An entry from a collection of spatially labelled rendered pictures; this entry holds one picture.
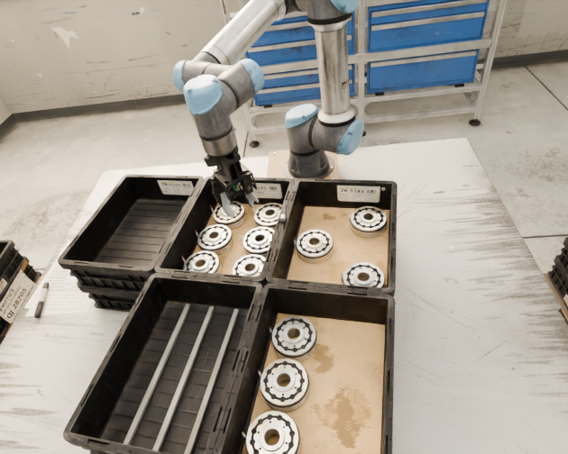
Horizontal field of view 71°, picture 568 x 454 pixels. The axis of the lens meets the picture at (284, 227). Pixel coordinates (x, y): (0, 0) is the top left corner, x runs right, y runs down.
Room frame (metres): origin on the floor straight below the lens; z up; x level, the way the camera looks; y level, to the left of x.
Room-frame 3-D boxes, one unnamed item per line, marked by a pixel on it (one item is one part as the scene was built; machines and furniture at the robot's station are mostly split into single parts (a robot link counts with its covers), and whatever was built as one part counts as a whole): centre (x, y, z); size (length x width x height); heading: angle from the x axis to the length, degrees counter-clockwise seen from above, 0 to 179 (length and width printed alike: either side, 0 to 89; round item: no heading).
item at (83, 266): (0.93, 0.43, 0.92); 0.40 x 0.30 x 0.02; 161
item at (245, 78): (0.86, 0.05, 1.30); 0.11 x 0.11 x 0.08; 47
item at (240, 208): (0.95, 0.16, 0.86); 0.10 x 0.10 x 0.01
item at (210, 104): (0.77, 0.11, 1.30); 0.09 x 0.08 x 0.11; 137
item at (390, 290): (0.73, -0.14, 0.92); 0.40 x 0.30 x 0.02; 161
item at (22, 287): (1.17, 1.19, 0.41); 0.31 x 0.02 x 0.16; 171
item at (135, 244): (0.93, 0.43, 0.87); 0.40 x 0.30 x 0.11; 161
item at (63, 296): (0.97, 0.74, 0.70); 0.33 x 0.23 x 0.01; 171
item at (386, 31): (2.53, -1.10, 0.60); 0.72 x 0.03 x 0.56; 81
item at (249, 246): (0.81, 0.07, 0.86); 0.10 x 0.10 x 0.01
